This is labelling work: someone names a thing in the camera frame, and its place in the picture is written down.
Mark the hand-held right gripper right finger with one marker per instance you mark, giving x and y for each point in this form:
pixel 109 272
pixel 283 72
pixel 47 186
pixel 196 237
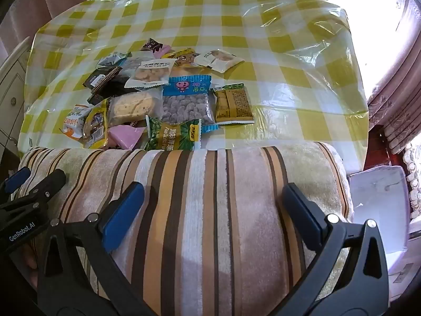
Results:
pixel 304 219

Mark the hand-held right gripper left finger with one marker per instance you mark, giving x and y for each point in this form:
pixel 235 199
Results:
pixel 125 212

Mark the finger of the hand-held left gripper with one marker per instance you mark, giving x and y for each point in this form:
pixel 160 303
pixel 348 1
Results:
pixel 17 179
pixel 49 186

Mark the white box with purple rim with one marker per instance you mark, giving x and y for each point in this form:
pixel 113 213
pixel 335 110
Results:
pixel 375 197

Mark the green packet with yellow label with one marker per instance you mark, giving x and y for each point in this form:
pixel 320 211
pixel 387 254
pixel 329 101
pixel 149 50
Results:
pixel 174 135

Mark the clear cookie packet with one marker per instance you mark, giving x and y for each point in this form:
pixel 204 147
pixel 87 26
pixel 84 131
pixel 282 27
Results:
pixel 131 105

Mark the black snack packet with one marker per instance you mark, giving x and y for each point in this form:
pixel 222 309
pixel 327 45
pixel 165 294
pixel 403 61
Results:
pixel 102 84

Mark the blue packet of nuts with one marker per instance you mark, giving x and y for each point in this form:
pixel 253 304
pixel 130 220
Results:
pixel 186 105

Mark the orange and white snack packet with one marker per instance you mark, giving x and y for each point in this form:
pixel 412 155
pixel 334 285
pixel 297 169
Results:
pixel 74 121

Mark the plain pink snack packet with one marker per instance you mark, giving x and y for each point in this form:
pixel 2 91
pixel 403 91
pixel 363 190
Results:
pixel 126 136

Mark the yellow packet with clear window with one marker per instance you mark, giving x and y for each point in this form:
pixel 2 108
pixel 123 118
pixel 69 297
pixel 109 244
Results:
pixel 95 125

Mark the white cabinet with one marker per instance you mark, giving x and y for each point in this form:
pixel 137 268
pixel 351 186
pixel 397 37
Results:
pixel 10 98

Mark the golden brown cracker packet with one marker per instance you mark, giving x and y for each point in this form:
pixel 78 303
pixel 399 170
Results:
pixel 233 103

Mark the patterned pink curtain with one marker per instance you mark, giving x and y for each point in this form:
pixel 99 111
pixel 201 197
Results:
pixel 394 115

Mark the grey packet with blue edges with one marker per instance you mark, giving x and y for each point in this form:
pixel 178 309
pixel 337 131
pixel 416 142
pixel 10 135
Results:
pixel 110 60

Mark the clear packet of dark snack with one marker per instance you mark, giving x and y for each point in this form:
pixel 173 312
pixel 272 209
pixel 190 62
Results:
pixel 130 69

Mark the white label nut packet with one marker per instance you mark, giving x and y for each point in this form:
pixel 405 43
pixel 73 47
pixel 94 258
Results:
pixel 148 72

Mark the pink packet with dark print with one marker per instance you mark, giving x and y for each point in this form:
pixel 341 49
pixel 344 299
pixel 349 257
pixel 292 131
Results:
pixel 152 44

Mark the white round biscuit packet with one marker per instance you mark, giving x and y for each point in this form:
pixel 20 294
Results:
pixel 218 60

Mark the yellow checkered plastic tablecloth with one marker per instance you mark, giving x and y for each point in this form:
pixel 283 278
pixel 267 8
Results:
pixel 230 23

